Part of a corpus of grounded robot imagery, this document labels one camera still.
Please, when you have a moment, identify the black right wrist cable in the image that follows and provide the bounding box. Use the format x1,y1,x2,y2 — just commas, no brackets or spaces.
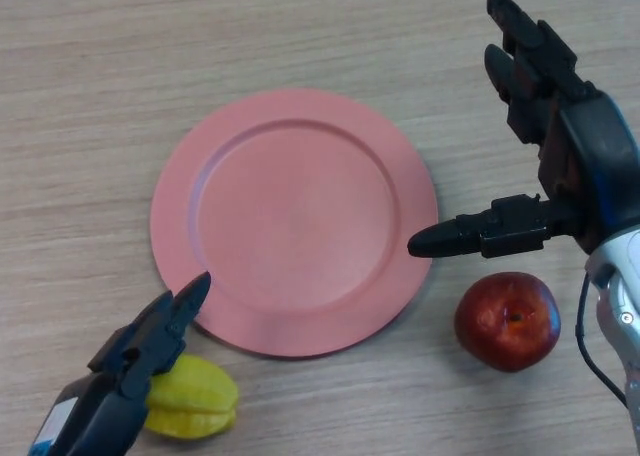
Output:
575,274,629,408

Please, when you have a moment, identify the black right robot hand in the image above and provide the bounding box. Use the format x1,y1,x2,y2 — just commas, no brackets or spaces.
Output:
407,0,640,261

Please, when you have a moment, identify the red apple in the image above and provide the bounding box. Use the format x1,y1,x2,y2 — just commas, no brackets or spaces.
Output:
453,271,562,374

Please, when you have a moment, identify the yellow green starfruit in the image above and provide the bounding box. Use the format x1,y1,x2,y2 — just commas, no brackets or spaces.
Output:
143,354,239,440

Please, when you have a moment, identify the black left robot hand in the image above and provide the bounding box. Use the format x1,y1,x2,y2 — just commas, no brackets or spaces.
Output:
24,270,212,456

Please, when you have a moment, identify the pink round plate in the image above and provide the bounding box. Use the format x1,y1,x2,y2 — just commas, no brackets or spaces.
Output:
149,87,440,361

